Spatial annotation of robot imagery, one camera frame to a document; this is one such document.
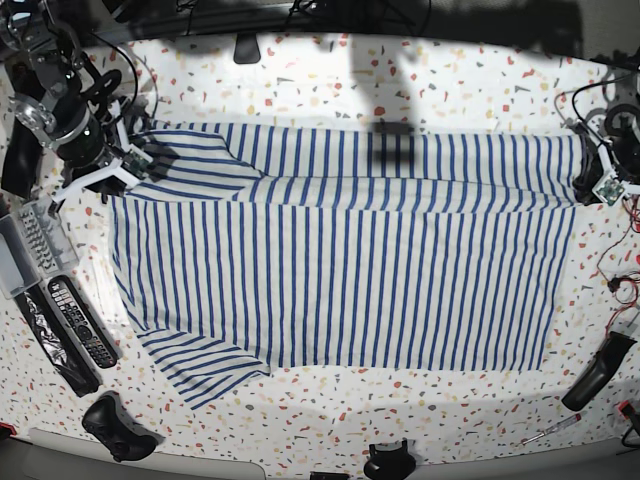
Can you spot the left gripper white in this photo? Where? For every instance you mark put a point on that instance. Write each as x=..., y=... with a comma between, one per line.
x=609, y=167

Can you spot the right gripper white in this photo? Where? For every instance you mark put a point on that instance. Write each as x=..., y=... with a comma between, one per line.
x=98, y=159

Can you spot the blue striped white t-shirt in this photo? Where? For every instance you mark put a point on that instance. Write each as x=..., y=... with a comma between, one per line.
x=252, y=248

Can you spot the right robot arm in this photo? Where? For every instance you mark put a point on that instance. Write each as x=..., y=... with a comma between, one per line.
x=63, y=104

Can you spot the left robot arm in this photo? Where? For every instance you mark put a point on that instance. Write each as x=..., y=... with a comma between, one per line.
x=619, y=115

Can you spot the black tube left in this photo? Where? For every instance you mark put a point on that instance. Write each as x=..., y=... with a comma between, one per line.
x=21, y=163

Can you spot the black clip top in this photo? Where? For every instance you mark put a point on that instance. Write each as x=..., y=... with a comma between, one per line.
x=247, y=50

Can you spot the black handheld device right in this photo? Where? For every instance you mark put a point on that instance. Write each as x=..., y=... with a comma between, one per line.
x=599, y=372

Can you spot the black remote control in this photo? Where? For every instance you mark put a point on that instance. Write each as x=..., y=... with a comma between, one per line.
x=86, y=328

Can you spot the black foil packet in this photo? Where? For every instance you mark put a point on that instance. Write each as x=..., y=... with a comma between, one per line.
x=56, y=343

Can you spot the black game controller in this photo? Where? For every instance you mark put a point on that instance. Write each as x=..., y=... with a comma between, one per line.
x=102, y=421

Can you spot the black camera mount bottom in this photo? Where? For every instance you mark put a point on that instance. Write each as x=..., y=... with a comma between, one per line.
x=389, y=462

